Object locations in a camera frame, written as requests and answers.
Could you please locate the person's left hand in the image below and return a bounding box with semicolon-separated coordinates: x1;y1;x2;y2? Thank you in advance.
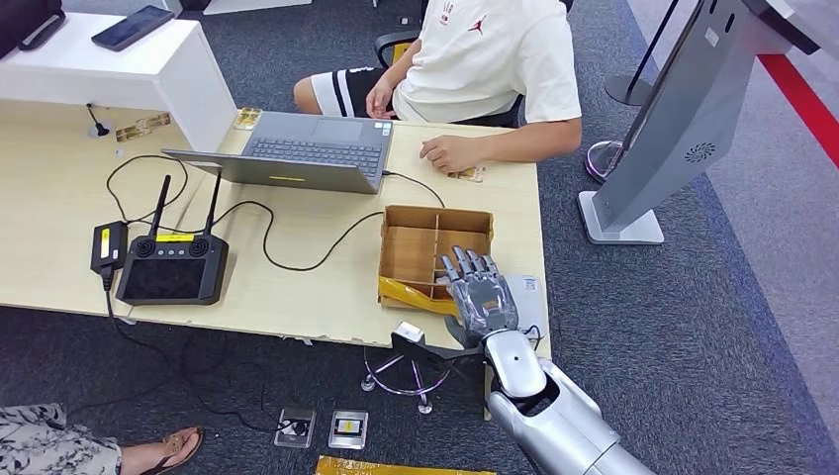
419;134;483;175

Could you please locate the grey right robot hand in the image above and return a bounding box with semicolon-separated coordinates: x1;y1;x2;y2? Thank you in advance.
440;245;520;348

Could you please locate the person's right hand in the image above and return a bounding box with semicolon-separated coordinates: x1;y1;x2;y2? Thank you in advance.
365;77;398;121

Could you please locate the orange patterned hotel card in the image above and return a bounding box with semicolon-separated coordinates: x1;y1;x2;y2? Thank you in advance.
447;164;488;184

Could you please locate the white card reader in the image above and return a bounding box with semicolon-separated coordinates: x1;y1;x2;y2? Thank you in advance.
501;273;550;342

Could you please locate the person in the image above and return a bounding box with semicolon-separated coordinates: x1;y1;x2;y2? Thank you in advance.
293;0;584;175
0;402;206;475

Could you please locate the grey laptop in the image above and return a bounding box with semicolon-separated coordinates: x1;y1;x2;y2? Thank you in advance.
161;111;396;196

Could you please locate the wooden divider box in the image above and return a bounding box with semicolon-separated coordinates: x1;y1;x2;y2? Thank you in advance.
378;204;496;318

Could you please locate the chrome stool base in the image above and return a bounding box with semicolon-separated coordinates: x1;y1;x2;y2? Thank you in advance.
360;348;455;417

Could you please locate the chrome stanchion base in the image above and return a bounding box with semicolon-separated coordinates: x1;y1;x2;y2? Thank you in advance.
585;140;627;186

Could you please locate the white furniture panel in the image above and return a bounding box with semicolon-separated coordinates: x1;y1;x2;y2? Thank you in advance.
204;0;315;16

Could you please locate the black stanchion pole with base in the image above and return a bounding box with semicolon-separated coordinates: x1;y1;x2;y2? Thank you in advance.
604;0;683;108

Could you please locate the cardboard box with yellow tape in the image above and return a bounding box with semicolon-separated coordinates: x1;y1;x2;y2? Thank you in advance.
316;456;498;475

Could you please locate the white counter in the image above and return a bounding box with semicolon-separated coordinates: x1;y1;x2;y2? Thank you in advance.
0;11;237;155

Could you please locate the silver floor socket with plug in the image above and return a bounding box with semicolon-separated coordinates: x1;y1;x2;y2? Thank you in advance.
273;407;318;450

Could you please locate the silver kiosk stand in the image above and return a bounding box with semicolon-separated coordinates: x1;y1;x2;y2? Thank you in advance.
577;0;822;247

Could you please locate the black smartphone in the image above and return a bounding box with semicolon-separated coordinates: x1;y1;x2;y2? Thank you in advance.
90;5;176;53

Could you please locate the black remote controller with antennas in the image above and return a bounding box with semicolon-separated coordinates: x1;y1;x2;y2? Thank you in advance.
116;171;230;308

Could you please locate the black adapter with yellow label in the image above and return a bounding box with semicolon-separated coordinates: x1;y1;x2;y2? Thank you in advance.
89;221;130;277

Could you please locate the brown sandal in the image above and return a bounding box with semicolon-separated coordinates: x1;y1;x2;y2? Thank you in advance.
138;425;206;475

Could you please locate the black bag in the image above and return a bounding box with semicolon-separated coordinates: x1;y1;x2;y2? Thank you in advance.
0;0;67;61

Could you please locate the black laptop cable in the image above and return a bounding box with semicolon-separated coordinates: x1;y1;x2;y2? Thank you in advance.
381;170;447;210

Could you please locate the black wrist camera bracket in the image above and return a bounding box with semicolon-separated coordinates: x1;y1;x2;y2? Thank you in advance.
391;332;490;368

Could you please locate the black desk cable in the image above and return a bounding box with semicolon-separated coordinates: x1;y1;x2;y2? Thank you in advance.
105;154;387;273

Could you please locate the black floor cable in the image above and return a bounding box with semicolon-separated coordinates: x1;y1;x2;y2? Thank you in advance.
65;268;310;437

